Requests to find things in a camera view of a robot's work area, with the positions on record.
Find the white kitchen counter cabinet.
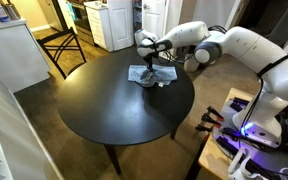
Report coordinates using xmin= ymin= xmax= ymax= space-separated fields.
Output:
xmin=0 ymin=17 xmax=52 ymax=94

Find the white door with knob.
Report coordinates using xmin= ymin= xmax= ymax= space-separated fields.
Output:
xmin=141 ymin=0 xmax=167 ymax=38

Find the black metal chair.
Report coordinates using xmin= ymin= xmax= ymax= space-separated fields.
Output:
xmin=36 ymin=26 xmax=88 ymax=80

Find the round black table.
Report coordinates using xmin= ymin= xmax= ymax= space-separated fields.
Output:
xmin=56 ymin=49 xmax=196 ymax=176

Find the metal canister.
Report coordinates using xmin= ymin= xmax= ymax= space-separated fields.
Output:
xmin=3 ymin=0 xmax=22 ymax=21

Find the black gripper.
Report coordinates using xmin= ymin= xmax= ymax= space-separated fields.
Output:
xmin=141 ymin=55 xmax=159 ymax=85

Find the white cabinet with drawers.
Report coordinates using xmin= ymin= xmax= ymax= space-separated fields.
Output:
xmin=83 ymin=1 xmax=116 ymax=53

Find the black clamp orange trigger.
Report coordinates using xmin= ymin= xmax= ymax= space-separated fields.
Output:
xmin=200 ymin=112 xmax=223 ymax=129

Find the black stove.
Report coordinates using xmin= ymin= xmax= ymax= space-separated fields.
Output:
xmin=66 ymin=0 xmax=96 ymax=47

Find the blue towel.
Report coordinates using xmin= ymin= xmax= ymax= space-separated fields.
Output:
xmin=127 ymin=64 xmax=179 ymax=89

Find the white panel door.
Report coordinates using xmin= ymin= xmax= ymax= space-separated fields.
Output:
xmin=107 ymin=0 xmax=135 ymax=52

